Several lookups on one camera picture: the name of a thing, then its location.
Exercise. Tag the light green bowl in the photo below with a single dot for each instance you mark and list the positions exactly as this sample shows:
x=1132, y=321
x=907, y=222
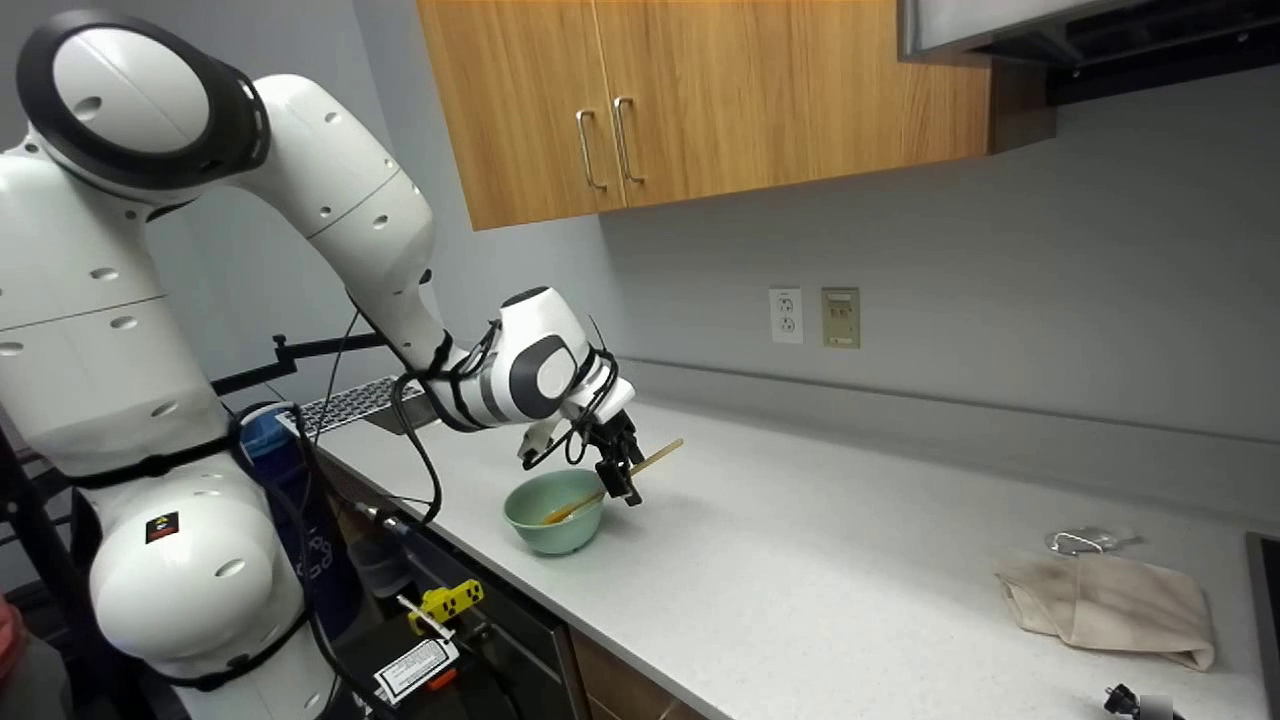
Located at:
x=553, y=491

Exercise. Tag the clear plastic wrapper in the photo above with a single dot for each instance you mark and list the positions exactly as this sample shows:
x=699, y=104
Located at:
x=1093, y=541

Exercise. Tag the beige wall switch plate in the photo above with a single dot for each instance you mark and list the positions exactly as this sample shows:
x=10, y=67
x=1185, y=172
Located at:
x=843, y=318

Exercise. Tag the wooden wall cabinet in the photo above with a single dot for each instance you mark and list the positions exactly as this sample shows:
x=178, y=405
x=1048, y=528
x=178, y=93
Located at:
x=602, y=104

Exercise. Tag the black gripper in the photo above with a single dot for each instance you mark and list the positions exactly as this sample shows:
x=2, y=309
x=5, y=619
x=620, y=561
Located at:
x=618, y=454

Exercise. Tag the range hood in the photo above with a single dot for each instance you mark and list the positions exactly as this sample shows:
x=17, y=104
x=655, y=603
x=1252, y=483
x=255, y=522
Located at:
x=1099, y=47

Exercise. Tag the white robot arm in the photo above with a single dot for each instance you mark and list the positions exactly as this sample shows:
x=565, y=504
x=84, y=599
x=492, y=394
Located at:
x=129, y=131

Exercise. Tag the wooden handled yellow spatula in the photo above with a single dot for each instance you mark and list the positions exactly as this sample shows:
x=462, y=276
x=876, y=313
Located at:
x=642, y=469

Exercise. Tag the blue bin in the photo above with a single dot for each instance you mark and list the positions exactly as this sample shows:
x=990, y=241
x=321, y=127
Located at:
x=274, y=458

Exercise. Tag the white wall power outlet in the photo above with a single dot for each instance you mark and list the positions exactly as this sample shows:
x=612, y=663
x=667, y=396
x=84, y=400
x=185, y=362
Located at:
x=786, y=309

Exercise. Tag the beige folded cloth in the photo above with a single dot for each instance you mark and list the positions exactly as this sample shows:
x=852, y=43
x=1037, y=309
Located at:
x=1115, y=607

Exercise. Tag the small black clip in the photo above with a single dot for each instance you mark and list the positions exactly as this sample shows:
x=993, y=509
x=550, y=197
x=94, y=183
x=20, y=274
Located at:
x=1122, y=703

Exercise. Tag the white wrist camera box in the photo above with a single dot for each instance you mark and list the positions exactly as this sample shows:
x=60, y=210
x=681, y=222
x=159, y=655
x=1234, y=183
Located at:
x=541, y=442

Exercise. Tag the yellow black tool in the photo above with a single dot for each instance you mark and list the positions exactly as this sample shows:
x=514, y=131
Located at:
x=439, y=607

